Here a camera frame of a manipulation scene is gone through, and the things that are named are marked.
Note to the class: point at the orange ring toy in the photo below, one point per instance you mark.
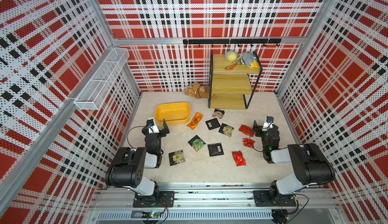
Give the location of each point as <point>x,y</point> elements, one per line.
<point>231,67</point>

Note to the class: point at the yellow plastic storage box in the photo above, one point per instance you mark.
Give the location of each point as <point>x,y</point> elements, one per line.
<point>178,113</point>

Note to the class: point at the red tea bag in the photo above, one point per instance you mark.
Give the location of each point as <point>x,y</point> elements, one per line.
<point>238,158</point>
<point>248,142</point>
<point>246,130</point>

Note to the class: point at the black green label tea bag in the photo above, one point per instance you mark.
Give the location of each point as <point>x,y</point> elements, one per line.
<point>197,143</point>

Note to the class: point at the grey plush toy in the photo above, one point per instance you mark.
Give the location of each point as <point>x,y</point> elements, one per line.
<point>249,59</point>

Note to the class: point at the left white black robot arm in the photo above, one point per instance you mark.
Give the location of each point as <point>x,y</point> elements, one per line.
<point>127,169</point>

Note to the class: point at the orange tea bag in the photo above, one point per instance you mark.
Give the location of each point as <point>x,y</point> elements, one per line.
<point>195,121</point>

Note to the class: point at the green circuit board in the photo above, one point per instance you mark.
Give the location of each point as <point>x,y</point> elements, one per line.
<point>150,215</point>

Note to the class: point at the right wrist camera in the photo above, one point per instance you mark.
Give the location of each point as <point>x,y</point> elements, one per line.
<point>268,124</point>

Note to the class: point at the small brown tea bag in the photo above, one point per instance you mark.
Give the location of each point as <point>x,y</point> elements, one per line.
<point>218,113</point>

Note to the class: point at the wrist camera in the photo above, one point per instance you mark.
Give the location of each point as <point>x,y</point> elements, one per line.
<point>268,124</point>
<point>151,126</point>

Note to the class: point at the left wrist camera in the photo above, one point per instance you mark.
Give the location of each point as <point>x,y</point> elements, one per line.
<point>151,126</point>

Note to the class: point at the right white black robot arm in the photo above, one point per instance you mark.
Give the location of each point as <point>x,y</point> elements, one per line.
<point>310,167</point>

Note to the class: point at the yellow plush toy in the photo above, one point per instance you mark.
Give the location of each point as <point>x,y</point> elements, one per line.
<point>231,56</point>

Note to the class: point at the black beige label tea bag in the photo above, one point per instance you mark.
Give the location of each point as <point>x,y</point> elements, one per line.
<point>176,157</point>

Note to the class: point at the wooden black frame shelf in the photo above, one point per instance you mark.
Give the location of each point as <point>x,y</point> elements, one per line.
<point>232,89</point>

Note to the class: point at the black gold label tea bag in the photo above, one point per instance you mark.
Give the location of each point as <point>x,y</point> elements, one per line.
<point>226,130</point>

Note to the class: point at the brown plush toy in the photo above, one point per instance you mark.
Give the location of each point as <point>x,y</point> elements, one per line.
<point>198,91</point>

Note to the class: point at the white wire mesh basket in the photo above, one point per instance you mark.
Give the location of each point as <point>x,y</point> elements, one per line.
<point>95,92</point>

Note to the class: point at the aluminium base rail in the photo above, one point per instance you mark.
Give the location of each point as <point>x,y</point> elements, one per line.
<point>215,203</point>

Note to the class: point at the black hook rail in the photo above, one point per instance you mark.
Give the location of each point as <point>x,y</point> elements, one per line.
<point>263,41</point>

